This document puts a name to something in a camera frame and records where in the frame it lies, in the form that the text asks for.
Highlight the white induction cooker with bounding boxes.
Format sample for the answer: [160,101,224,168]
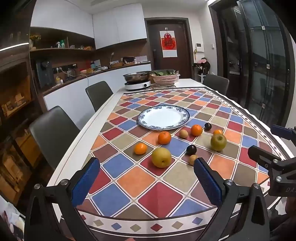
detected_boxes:
[124,81,151,90]

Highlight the yellow pear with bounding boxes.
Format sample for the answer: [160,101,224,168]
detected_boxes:
[152,147,172,168]

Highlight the green leafy vegetables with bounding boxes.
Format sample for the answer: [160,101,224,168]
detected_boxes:
[153,70,178,76]

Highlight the red and white wall calendar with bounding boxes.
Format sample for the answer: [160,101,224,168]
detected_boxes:
[160,31,177,58]

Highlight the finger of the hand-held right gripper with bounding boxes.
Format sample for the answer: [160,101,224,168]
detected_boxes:
[247,145,290,174]
[270,125,296,141]

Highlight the glass display cabinet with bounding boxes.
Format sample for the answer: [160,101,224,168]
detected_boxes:
[0,0,43,205]

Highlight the glass sliding door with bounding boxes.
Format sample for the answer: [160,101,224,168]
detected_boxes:
[208,0,292,127]

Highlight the colourful checkered tablecloth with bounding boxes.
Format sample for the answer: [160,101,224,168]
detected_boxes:
[76,87,292,235]

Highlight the white wall cabinets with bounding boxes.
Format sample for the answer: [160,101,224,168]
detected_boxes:
[30,2,148,49]

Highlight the dark wooden door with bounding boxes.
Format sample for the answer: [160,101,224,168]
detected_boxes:
[144,18,193,80]

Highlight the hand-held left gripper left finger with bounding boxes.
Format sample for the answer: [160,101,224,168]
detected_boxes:
[24,157,101,241]

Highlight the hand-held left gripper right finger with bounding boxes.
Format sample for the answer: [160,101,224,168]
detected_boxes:
[193,158,270,241]

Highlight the pink colander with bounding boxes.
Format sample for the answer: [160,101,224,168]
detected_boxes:
[150,74,180,87]

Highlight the blue rimmed white plate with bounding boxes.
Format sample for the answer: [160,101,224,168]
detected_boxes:
[137,105,190,130]

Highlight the black water dispenser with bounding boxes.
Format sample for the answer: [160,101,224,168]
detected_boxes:
[35,59,55,90]

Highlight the green pear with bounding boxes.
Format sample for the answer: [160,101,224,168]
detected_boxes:
[210,134,227,151]

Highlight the high chair with doll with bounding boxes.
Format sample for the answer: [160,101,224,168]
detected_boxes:
[193,57,211,82]

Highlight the white base cabinets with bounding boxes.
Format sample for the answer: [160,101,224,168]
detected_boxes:
[43,64,152,114]

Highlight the steel pot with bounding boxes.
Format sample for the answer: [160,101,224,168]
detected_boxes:
[123,71,152,84]

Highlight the grey dining chair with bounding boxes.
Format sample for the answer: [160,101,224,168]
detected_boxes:
[85,81,114,112]
[203,74,230,96]
[30,106,81,170]

